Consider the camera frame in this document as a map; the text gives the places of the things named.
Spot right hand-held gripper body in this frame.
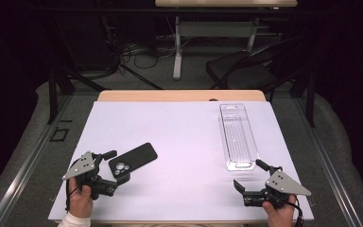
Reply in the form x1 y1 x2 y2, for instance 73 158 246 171
242 166 312 209

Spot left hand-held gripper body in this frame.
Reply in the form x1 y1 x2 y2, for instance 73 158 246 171
61 150 119 201

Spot clear plastic packaging tray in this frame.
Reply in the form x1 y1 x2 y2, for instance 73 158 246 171
217 103 261 172

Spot person's right hand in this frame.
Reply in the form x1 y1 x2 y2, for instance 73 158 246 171
262 194 297 227

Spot person's left hand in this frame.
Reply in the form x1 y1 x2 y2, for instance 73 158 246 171
67 176 95 219

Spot white table mat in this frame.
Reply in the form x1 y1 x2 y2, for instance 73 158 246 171
47 100 315 221

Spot black metal stand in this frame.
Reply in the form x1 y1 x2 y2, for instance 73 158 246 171
289 70 317 129
45 67 108 126

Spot wooden table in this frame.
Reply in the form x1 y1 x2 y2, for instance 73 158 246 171
54 89 305 227

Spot black folding chair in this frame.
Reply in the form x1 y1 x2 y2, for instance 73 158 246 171
205 36 303 93

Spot white-legged wooden desk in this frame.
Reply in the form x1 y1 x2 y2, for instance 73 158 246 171
154 0 299 80

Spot left hand-held gripper cable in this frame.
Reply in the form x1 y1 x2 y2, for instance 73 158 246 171
64 159 83 212

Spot metal floor rail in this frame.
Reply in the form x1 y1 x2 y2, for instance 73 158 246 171
291 97 363 227
0 94 74 227

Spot bundle of floor cables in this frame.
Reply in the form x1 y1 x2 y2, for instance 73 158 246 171
117 39 179 71

